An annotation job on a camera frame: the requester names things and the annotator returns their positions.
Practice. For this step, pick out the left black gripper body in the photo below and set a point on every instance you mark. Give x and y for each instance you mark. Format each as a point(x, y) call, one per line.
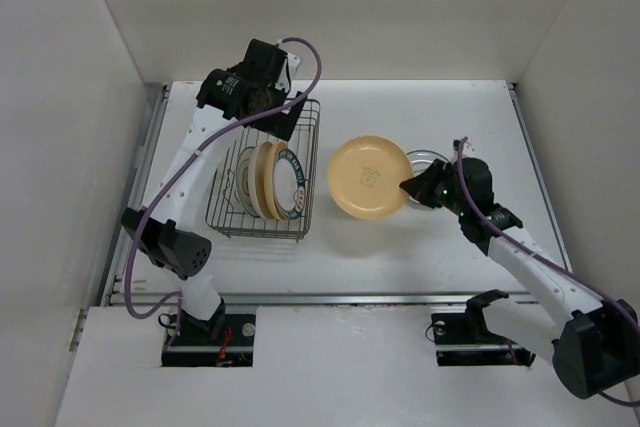
point(281, 123)

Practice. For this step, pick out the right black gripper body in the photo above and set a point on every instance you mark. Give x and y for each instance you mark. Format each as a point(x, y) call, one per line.
point(458, 205)

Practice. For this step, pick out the white plate green rim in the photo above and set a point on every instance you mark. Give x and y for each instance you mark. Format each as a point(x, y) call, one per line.
point(420, 160)

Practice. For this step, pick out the white plate green pattern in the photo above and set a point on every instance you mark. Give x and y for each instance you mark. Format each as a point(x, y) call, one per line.
point(242, 181)

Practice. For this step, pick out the cream white plate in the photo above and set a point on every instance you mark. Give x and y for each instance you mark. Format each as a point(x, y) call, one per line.
point(256, 180)

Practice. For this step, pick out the yellow plate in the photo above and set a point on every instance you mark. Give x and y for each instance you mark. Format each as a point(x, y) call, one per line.
point(284, 181)
point(364, 177)

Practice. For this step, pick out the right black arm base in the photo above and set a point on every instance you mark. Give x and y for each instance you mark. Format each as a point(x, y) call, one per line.
point(462, 338)

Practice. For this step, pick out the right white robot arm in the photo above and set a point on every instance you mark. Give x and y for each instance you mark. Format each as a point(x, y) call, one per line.
point(589, 339)

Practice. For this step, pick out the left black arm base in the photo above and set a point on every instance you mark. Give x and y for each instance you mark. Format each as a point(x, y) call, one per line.
point(226, 341)

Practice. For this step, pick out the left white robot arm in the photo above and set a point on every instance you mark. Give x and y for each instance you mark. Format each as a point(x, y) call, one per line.
point(253, 93)

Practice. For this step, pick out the plate with teal lettered band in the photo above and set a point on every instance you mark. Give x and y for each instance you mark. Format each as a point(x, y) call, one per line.
point(300, 194)

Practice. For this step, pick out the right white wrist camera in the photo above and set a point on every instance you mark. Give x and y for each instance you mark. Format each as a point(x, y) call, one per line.
point(463, 148)

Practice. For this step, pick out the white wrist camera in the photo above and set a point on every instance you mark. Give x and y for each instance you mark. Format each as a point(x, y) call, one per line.
point(288, 73)
point(463, 148)

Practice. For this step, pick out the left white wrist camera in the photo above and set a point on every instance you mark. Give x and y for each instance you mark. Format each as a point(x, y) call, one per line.
point(288, 73)

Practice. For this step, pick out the grey wire dish rack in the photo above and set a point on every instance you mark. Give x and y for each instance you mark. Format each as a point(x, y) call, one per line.
point(224, 213)

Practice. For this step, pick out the aluminium table rail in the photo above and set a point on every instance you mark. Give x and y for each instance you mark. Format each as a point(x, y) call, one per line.
point(415, 255)

